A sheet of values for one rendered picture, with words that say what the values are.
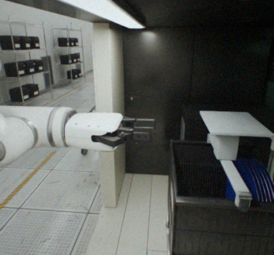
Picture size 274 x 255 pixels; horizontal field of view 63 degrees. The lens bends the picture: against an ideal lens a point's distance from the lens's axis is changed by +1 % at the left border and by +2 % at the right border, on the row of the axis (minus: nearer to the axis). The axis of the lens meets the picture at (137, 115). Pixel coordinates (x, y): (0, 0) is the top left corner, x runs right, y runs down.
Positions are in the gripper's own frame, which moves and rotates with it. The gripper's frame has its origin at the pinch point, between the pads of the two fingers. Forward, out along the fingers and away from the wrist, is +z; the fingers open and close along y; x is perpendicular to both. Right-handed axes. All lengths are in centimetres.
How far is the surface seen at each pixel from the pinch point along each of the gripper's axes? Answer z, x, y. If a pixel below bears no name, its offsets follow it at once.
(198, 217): 9.7, -10.9, 10.9
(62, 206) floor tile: -78, -119, -110
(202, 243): 10.7, -16.3, 10.9
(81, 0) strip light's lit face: -3.5, 20.0, 23.4
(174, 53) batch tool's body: 6.9, 13.5, -32.9
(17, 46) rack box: -270, 6, -386
